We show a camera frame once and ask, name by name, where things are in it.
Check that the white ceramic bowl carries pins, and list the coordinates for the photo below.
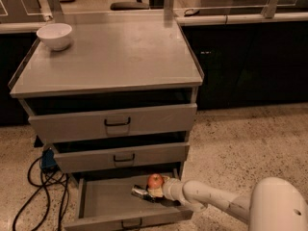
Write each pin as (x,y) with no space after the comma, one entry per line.
(56,36)

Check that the grey drawer cabinet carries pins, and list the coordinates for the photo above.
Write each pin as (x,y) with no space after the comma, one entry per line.
(115,61)

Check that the dark counter cabinet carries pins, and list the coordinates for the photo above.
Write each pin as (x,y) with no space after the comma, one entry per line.
(251,64)

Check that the red apple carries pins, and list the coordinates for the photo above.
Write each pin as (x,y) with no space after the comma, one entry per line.
(155,181)

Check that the grey top drawer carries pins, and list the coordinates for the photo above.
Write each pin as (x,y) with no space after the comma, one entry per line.
(113,123)

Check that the grey bottom drawer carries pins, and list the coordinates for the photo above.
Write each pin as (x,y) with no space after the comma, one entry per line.
(105,202)

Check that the crumpled silver foil packet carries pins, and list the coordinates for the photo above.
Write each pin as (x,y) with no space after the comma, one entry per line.
(140,192)

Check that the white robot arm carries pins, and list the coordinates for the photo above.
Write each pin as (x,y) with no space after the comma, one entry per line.
(274,205)

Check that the grey drawer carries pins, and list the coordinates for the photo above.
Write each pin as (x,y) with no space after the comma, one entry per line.
(113,123)
(105,202)
(135,156)

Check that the blue power box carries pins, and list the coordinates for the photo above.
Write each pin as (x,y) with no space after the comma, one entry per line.
(47,161)

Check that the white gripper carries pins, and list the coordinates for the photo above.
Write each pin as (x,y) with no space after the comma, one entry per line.
(168,187)

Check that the grey middle drawer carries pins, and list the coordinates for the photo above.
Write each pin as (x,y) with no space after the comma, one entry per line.
(135,156)

